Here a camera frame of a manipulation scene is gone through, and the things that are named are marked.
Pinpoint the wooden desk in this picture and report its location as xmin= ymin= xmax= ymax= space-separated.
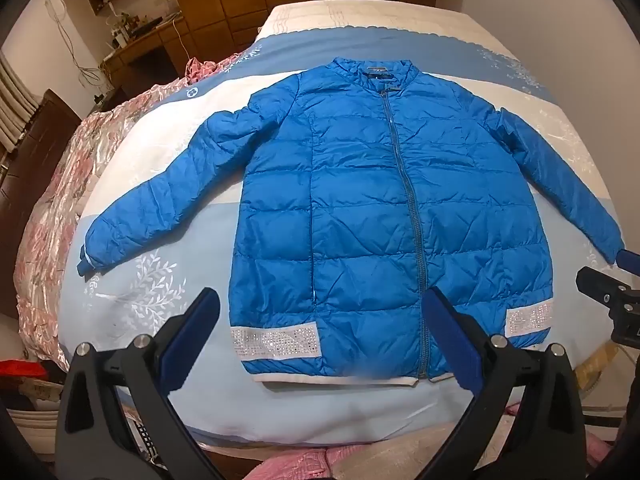
xmin=102 ymin=17 xmax=201 ymax=96

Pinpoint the white wall cable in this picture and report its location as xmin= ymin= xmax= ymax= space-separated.
xmin=44 ymin=0 xmax=110 ymax=97

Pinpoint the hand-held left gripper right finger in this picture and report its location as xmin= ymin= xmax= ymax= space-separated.
xmin=422 ymin=286 xmax=586 ymax=480

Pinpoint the pink cloth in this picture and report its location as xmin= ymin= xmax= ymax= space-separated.
xmin=245 ymin=447 xmax=351 ymax=480

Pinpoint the blue puffer jacket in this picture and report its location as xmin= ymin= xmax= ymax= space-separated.
xmin=77 ymin=56 xmax=626 ymax=386

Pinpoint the wooden wardrobe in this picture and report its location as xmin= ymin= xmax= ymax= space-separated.
xmin=167 ymin=0 xmax=316 ymax=58

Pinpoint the beige striped curtain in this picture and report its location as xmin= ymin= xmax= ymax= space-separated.
xmin=0 ymin=50 xmax=40 ymax=152

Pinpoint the pink floral quilt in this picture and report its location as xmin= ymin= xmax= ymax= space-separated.
xmin=14 ymin=55 xmax=236 ymax=373

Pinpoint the dark wooden headboard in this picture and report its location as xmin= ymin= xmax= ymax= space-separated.
xmin=0 ymin=89 xmax=83 ymax=321

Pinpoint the blue and white bedsheet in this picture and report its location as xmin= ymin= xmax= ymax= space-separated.
xmin=55 ymin=0 xmax=640 ymax=453

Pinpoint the red cloth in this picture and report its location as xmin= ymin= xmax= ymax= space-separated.
xmin=0 ymin=359 xmax=47 ymax=377

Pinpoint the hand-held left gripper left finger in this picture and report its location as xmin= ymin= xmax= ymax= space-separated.
xmin=54 ymin=287 xmax=236 ymax=480

